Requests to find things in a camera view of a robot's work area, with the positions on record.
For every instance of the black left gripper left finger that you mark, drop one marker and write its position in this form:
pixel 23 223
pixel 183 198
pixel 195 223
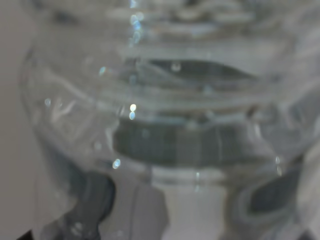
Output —
pixel 70 201

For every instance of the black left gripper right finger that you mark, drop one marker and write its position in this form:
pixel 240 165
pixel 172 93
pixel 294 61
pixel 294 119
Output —
pixel 276 201

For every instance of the clear plastic water bottle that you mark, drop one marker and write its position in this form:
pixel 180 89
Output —
pixel 175 94

